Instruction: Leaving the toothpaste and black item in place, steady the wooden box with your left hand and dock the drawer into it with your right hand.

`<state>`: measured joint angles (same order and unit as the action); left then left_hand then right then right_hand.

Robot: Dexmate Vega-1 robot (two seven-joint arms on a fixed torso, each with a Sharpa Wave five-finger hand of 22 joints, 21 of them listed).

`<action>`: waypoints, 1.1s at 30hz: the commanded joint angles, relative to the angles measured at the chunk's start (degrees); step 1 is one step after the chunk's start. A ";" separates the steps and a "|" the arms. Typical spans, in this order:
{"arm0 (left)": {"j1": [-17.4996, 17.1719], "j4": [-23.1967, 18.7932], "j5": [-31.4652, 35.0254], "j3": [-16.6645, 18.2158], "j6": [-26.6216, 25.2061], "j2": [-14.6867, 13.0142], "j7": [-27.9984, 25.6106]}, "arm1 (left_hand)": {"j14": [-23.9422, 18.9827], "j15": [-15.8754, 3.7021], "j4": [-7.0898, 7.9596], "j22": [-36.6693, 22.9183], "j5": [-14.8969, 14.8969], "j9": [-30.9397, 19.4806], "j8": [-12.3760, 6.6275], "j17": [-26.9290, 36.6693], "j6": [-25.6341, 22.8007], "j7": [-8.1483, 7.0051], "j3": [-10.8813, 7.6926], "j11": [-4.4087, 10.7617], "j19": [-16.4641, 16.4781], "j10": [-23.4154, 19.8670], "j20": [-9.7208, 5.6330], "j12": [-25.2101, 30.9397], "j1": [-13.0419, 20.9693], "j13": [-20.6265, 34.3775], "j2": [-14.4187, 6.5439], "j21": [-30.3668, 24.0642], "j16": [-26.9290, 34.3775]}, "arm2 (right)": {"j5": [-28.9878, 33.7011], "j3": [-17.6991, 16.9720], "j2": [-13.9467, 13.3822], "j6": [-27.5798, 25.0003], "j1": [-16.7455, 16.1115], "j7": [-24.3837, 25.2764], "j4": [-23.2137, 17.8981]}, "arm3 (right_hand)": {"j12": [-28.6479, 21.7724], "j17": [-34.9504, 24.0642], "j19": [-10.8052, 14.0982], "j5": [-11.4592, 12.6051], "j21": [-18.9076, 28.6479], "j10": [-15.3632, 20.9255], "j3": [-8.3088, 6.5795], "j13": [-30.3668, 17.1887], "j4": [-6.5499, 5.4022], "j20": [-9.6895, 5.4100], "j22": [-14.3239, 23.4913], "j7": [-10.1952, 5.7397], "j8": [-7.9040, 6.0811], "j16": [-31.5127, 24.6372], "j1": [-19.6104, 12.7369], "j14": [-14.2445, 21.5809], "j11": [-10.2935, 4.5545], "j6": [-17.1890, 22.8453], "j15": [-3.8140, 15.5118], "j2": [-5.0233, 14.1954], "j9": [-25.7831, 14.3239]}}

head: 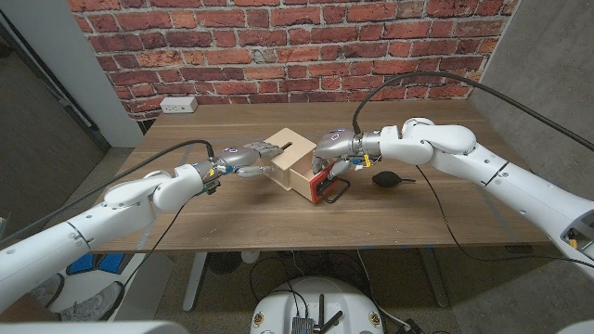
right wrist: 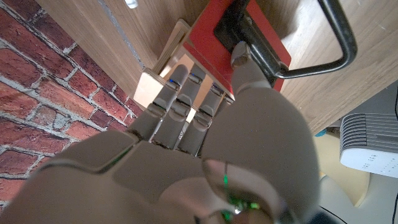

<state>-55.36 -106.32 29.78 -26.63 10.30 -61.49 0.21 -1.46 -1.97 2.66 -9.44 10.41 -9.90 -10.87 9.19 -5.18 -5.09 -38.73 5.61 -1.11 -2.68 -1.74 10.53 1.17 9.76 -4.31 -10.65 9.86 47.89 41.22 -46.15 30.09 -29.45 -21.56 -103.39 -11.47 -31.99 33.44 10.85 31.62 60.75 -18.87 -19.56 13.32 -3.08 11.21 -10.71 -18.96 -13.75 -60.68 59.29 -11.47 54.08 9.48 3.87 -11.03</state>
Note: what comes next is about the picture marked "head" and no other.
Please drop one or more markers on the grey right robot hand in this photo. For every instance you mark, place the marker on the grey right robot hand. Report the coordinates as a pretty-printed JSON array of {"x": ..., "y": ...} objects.
[{"x": 336, "y": 144}]

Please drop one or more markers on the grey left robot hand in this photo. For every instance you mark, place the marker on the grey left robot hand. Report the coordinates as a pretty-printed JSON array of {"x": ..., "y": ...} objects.
[{"x": 241, "y": 155}]

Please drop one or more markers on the wooden box with slot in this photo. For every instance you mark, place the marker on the wooden box with slot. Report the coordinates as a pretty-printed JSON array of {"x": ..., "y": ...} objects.
[{"x": 297, "y": 148}]

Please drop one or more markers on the wooden drawer red front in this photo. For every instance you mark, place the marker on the wooden drawer red front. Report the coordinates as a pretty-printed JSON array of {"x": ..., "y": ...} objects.
[{"x": 304, "y": 183}]

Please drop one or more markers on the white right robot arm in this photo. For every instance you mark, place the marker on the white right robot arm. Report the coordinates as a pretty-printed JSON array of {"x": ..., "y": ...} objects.
[{"x": 487, "y": 171}]

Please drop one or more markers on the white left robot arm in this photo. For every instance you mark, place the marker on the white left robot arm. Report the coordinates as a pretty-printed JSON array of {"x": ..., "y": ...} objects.
[{"x": 93, "y": 227}]

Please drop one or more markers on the white power outlet box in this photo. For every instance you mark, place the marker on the white power outlet box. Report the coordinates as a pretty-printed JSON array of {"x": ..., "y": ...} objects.
[{"x": 178, "y": 105}]

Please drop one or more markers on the black rubber air blower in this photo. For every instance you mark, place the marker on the black rubber air blower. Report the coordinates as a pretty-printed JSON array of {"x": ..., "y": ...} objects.
[{"x": 387, "y": 179}]

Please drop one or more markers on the white table leg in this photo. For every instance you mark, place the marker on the white table leg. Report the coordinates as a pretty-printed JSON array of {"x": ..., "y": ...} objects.
[{"x": 195, "y": 283}]

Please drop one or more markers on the white robot torso base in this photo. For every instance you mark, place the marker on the white robot torso base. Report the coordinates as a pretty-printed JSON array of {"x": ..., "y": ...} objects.
[{"x": 320, "y": 297}]

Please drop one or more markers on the black antenna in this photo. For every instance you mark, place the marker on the black antenna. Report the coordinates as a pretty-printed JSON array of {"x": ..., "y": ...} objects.
[
  {"x": 333, "y": 320},
  {"x": 320, "y": 308}
]

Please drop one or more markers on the grey table leg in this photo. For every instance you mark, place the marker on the grey table leg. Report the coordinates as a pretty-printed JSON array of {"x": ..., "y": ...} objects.
[{"x": 434, "y": 278}]

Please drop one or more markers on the grey computer module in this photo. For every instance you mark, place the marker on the grey computer module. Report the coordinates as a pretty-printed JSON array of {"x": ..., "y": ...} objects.
[{"x": 301, "y": 325}]

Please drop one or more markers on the grey sneaker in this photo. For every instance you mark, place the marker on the grey sneaker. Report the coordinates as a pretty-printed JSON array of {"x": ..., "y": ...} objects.
[
  {"x": 51, "y": 294},
  {"x": 88, "y": 304}
]

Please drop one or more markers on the printed brick wall backdrop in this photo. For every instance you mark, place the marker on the printed brick wall backdrop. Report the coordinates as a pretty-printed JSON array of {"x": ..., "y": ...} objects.
[{"x": 241, "y": 51}]

